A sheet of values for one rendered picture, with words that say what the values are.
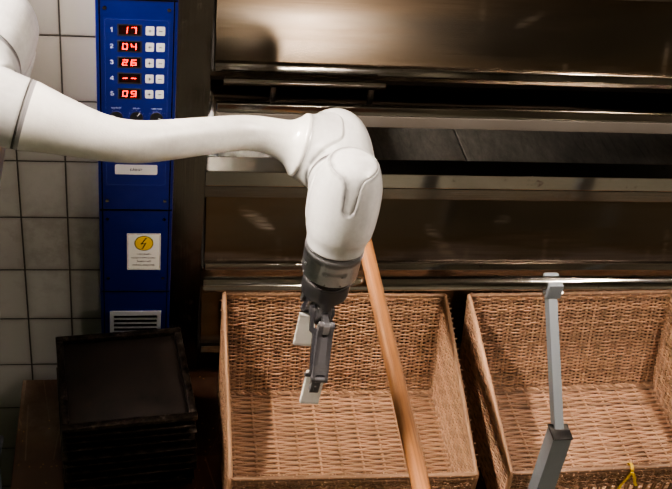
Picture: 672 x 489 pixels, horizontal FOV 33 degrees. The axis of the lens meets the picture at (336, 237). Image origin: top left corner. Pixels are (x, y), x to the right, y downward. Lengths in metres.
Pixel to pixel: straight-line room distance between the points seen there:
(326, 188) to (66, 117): 0.37
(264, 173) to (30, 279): 0.60
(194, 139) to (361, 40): 0.78
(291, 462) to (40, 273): 0.73
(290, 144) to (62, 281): 1.07
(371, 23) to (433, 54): 0.15
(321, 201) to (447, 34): 0.86
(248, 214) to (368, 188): 1.01
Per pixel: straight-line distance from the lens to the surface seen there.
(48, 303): 2.72
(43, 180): 2.50
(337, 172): 1.58
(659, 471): 2.69
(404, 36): 2.36
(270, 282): 2.20
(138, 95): 2.34
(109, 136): 1.58
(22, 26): 1.70
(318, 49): 2.33
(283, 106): 2.24
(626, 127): 2.45
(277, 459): 2.66
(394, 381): 1.99
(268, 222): 2.59
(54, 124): 1.56
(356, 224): 1.61
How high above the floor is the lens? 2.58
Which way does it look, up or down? 37 degrees down
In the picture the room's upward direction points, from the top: 8 degrees clockwise
